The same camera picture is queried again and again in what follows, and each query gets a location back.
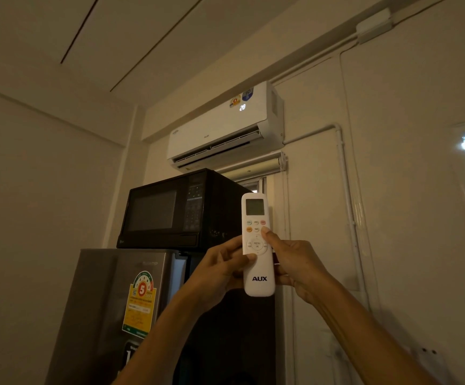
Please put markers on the person's left hand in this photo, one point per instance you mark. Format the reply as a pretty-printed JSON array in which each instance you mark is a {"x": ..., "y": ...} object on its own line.
[{"x": 212, "y": 272}]

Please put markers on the person's right hand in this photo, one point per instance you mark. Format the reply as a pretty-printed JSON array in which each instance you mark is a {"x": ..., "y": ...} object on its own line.
[{"x": 296, "y": 264}]

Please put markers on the person's right thumb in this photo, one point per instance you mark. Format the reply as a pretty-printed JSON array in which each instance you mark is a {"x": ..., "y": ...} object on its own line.
[{"x": 272, "y": 238}]

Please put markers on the person's left thumb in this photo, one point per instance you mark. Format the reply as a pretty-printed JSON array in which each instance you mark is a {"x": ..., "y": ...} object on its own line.
[{"x": 245, "y": 260}]

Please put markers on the white remote control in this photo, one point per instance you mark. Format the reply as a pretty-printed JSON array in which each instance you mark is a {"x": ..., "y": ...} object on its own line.
[{"x": 256, "y": 244}]

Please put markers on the person's left forearm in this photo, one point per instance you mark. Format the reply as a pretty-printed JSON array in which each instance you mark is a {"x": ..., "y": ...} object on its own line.
[{"x": 156, "y": 340}]

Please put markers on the person's right forearm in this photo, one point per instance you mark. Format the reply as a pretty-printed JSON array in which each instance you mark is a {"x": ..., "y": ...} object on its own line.
[{"x": 369, "y": 336}]

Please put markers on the white roller blind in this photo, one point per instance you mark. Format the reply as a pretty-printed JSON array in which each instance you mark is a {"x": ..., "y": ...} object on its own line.
[{"x": 256, "y": 166}]

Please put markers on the white pipe conduit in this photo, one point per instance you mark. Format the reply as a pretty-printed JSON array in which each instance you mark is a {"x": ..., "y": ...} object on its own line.
[{"x": 347, "y": 204}]

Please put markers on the black microwave oven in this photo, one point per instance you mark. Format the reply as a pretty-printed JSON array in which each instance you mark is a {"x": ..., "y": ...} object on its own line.
[{"x": 176, "y": 208}]

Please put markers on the yellow green energy label sticker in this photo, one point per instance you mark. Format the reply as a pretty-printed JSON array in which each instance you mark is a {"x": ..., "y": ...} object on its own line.
[{"x": 139, "y": 302}]

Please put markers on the grey refrigerator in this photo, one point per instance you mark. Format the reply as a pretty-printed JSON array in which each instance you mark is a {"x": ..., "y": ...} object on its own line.
[{"x": 108, "y": 316}]

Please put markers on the black white sticker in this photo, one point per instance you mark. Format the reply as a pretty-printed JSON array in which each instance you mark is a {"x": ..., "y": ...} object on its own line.
[{"x": 130, "y": 354}]

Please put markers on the white junction box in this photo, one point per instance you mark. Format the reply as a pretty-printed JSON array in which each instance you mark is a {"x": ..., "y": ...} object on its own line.
[{"x": 374, "y": 26}]

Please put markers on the white wall air conditioner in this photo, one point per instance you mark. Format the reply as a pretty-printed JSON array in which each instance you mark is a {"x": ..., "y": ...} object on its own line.
[{"x": 224, "y": 124}]

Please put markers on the white wall socket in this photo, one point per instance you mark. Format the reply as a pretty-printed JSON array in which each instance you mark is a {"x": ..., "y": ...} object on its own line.
[{"x": 431, "y": 358}]

